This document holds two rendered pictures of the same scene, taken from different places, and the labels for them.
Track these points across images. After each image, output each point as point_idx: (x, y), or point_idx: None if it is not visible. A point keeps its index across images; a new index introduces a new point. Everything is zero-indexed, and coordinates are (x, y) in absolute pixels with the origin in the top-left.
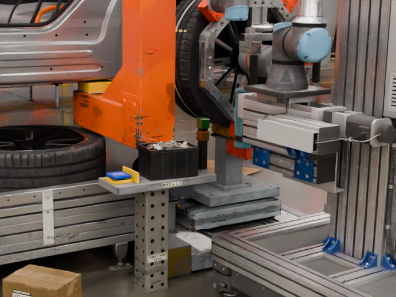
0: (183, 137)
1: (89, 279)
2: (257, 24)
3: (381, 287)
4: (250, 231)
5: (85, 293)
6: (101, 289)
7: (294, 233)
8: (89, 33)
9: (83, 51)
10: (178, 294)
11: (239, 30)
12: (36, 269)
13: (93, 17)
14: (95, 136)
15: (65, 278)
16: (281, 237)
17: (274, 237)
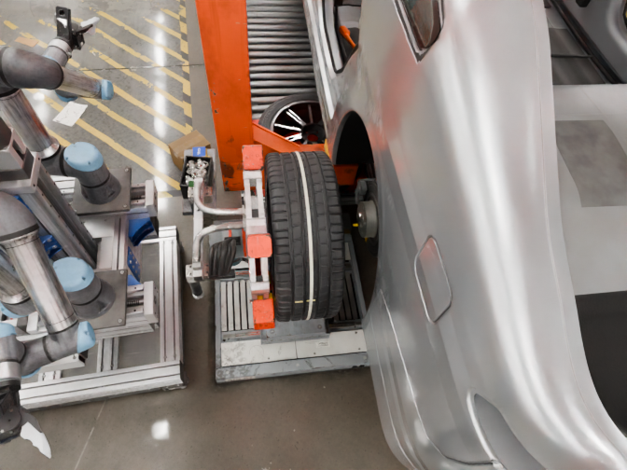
0: None
1: (238, 195)
2: (234, 208)
3: None
4: (169, 251)
5: (219, 187)
6: (220, 196)
7: (158, 284)
8: (335, 106)
9: (326, 113)
10: (190, 228)
11: None
12: (201, 144)
13: (338, 98)
14: None
15: (180, 151)
16: (156, 271)
17: (159, 267)
